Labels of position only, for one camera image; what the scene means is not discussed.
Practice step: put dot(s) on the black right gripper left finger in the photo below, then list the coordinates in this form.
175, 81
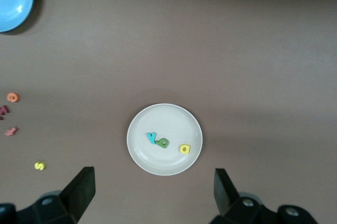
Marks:
76, 200

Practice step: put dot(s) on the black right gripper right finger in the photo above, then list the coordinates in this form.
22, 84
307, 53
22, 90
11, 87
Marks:
226, 200

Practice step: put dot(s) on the green foam letter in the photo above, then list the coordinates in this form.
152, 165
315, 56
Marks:
160, 145

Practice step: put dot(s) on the teal foam letter y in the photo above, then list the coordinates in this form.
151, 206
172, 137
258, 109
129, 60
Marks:
152, 138

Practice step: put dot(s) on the yellow foam letter s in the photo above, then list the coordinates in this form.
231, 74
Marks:
39, 166

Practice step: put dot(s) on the beige round plate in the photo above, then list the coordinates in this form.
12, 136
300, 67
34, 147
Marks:
168, 121

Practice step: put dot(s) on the dark red foam letter m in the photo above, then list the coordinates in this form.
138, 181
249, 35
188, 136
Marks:
3, 109

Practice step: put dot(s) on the orange foam letter e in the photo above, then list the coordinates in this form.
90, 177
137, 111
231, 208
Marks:
15, 99

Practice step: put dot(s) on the brown table cover sheet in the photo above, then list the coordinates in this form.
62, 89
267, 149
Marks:
210, 37

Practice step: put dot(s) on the blue round plate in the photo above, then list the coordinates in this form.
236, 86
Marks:
13, 0

